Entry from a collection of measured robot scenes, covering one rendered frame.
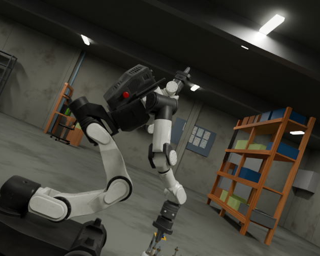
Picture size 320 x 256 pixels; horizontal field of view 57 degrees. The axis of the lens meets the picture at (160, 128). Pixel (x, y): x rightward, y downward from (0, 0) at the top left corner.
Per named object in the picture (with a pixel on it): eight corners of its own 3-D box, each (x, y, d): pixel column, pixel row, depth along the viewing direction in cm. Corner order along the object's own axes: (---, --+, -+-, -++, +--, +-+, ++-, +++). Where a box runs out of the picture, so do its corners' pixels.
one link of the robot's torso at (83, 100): (65, 104, 162) (93, 88, 164) (69, 107, 175) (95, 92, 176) (92, 147, 162) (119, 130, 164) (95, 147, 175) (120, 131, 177)
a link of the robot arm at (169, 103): (157, 117, 144) (159, 90, 147) (146, 119, 151) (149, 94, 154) (175, 122, 150) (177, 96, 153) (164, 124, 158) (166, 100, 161)
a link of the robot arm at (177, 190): (181, 207, 158) (173, 190, 151) (169, 200, 164) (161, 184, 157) (188, 198, 161) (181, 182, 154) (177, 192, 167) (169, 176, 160)
